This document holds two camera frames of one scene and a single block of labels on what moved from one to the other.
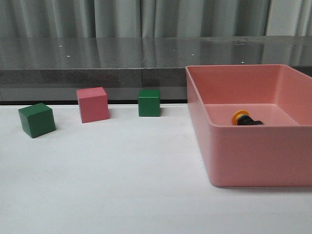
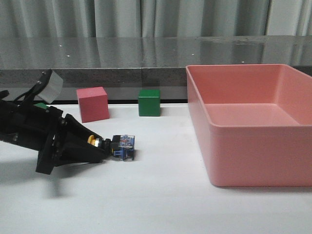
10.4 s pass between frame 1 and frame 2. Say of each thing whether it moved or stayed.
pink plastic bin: stayed
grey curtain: stayed
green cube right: stayed
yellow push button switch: moved
